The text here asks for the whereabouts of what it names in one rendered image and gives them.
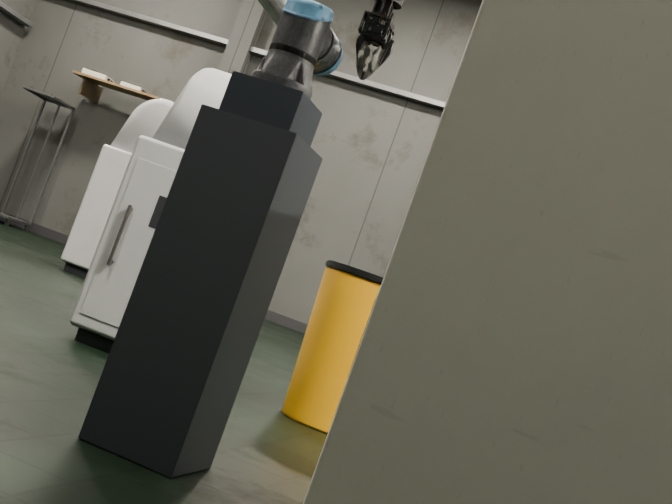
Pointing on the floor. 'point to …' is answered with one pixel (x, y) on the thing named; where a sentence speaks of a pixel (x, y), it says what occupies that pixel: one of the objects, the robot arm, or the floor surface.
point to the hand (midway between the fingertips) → (363, 75)
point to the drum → (330, 344)
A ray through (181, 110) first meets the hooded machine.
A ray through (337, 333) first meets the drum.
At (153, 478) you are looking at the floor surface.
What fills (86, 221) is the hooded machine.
